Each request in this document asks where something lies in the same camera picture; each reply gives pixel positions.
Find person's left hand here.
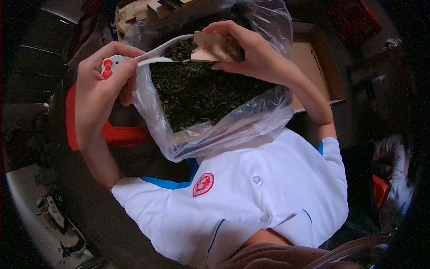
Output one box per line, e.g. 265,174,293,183
75,41,146,123

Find person's right hand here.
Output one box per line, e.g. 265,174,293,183
202,20,297,87

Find person's left fingers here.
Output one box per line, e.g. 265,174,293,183
118,75,138,107

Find person's right index finger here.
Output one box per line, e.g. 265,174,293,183
202,20,251,45

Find person's right thumb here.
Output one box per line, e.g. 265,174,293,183
211,61,247,74

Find person's left thumb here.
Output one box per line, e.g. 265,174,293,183
110,58,138,82

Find person's left index finger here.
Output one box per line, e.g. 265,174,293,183
99,41,146,59

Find brown paper packet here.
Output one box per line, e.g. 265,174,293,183
190,31,246,64

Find white spoon with red bow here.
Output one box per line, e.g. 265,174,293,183
100,34,195,80

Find heap of brown paper packets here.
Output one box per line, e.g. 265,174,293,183
116,0,196,35

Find pile of dark tea leaves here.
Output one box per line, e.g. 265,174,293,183
149,12,277,132

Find red plastic stool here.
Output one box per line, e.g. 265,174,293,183
65,84,154,152
372,174,391,208

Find clear plastic bag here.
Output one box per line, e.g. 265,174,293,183
115,0,296,164

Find brown cardboard box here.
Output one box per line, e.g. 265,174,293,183
290,22,347,114

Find red plastic crate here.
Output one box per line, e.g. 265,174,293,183
327,0,384,46

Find person's body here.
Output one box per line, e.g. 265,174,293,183
112,127,350,269

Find white patterned cloth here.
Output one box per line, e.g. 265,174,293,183
374,134,414,216

